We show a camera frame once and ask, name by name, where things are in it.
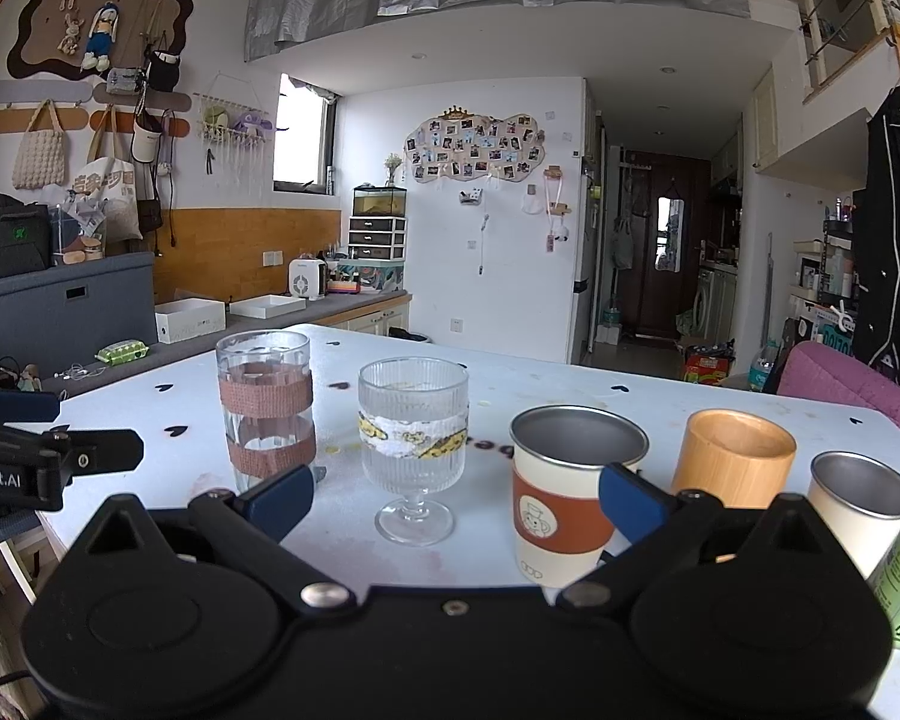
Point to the small drawer organiser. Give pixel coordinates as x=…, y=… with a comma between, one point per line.
x=376, y=238

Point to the small brown bag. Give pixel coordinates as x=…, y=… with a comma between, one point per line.
x=150, y=216

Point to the floral storage box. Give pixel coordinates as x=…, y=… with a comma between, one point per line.
x=367, y=276

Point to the brown door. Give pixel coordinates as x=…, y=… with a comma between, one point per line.
x=679, y=270

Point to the brown wall pinboard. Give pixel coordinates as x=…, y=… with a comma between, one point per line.
x=37, y=22

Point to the red carton box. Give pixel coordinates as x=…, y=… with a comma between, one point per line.
x=709, y=369

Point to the white bucket bag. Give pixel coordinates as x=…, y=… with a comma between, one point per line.
x=147, y=141

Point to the ribbed stemmed glass cup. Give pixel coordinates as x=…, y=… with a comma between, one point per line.
x=412, y=420

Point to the white storage rack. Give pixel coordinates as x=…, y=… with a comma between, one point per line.
x=821, y=277

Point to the washing machine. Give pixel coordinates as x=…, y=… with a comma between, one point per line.
x=712, y=304

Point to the white refrigerator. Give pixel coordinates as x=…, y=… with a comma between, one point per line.
x=585, y=240

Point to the macrame wall hanging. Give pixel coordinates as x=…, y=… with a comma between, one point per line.
x=232, y=127

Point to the white cardboard box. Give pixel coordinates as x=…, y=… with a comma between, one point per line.
x=187, y=324

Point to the wooden cup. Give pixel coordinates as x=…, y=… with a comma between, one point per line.
x=735, y=465

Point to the blue plush doll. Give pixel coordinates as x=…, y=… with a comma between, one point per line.
x=103, y=34

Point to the clear acrylic box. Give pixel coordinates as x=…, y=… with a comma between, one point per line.
x=79, y=236

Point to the fish tank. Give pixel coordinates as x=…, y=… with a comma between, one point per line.
x=379, y=202

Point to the glass tumbler with brown bands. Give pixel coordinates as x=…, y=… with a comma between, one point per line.
x=264, y=397

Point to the metal cup with orange sleeve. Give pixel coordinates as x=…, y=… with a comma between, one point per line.
x=551, y=517

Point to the white box lid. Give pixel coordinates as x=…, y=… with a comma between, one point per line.
x=266, y=306

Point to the green wipes packet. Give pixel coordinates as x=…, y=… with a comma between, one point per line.
x=122, y=352

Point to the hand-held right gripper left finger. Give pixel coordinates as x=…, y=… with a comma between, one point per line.
x=281, y=501

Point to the cloud-shaped photo board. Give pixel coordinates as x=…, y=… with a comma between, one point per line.
x=472, y=146

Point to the white printed tote bag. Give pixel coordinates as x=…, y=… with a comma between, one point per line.
x=112, y=195

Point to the grey bench counter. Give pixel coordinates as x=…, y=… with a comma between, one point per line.
x=195, y=356

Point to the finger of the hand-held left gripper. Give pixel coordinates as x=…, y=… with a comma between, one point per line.
x=97, y=450
x=19, y=405

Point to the black bucket bag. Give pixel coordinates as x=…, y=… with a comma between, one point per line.
x=163, y=71

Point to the pink chair back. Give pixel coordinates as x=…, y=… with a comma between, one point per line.
x=847, y=382

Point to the white metal cup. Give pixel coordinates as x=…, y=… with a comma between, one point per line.
x=851, y=517

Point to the window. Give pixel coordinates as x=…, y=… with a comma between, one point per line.
x=300, y=135

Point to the grey storage box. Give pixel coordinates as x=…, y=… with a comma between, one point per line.
x=60, y=315

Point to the plastic water bottle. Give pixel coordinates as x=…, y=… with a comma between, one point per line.
x=763, y=369

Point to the black jacket with white piping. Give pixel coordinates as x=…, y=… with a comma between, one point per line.
x=889, y=240

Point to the small white appliance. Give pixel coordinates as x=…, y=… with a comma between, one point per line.
x=306, y=279

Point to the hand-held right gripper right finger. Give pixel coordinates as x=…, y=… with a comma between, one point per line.
x=630, y=499

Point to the cream knitted tote bag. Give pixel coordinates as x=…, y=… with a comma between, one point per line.
x=39, y=157

